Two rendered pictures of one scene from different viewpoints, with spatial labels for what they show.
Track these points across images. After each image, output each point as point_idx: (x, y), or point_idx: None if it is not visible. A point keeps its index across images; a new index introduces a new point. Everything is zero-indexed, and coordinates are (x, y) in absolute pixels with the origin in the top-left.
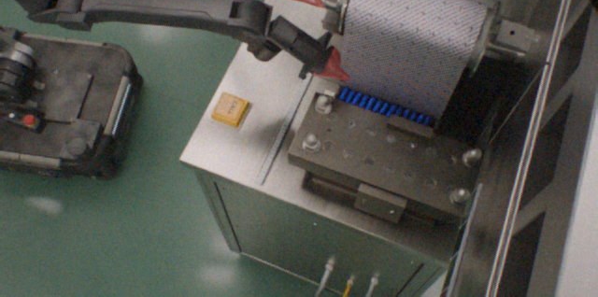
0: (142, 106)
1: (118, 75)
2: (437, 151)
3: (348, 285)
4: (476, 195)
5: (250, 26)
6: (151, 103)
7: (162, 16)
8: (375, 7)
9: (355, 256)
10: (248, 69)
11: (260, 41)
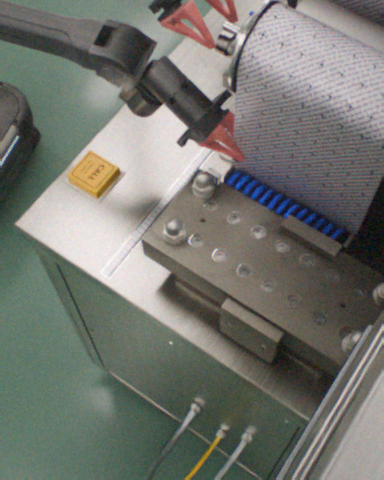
0: (33, 168)
1: (6, 122)
2: (341, 277)
3: (217, 436)
4: (359, 340)
5: (118, 60)
6: (45, 166)
7: (11, 29)
8: (278, 57)
9: (222, 399)
10: (131, 129)
11: (129, 83)
